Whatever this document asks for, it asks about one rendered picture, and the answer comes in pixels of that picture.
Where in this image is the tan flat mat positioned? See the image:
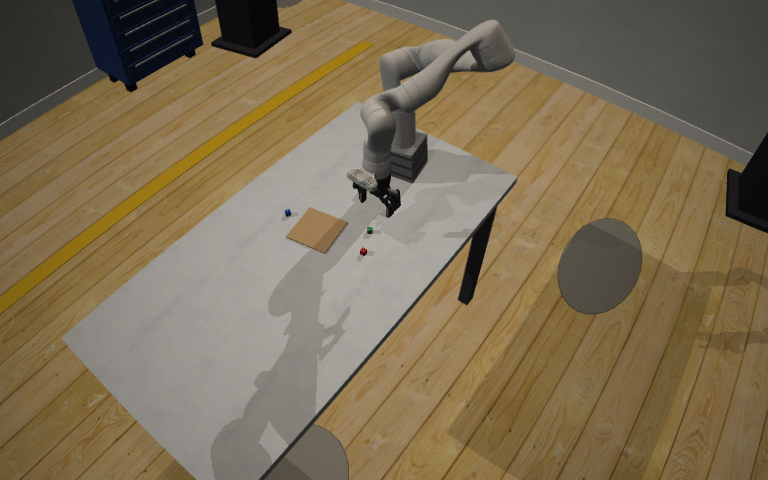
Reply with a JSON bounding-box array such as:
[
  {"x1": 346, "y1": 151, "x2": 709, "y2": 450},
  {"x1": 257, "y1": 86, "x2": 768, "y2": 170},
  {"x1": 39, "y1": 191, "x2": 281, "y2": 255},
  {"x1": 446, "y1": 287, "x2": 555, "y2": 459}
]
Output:
[{"x1": 286, "y1": 207, "x2": 348, "y2": 254}]

